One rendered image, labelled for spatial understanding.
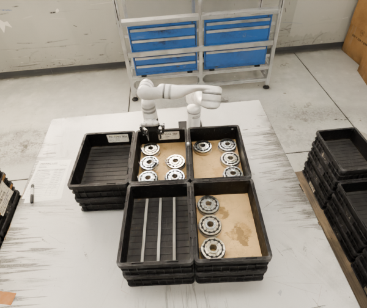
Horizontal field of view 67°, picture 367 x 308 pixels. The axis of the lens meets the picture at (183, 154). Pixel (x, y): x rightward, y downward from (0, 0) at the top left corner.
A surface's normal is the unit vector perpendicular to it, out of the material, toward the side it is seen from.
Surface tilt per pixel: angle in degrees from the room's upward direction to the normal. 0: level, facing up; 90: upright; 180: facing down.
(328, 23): 90
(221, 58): 90
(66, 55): 90
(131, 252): 0
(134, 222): 0
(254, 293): 0
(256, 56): 90
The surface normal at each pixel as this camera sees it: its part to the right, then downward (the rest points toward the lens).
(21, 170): -0.05, -0.70
